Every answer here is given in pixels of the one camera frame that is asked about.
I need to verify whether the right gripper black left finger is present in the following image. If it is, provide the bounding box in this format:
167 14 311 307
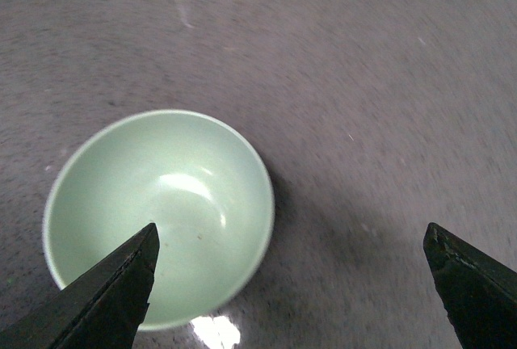
1 223 159 348

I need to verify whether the green bowl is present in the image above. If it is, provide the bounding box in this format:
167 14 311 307
42 110 275 331

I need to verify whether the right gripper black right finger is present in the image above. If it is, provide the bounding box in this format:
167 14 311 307
423 223 516 348

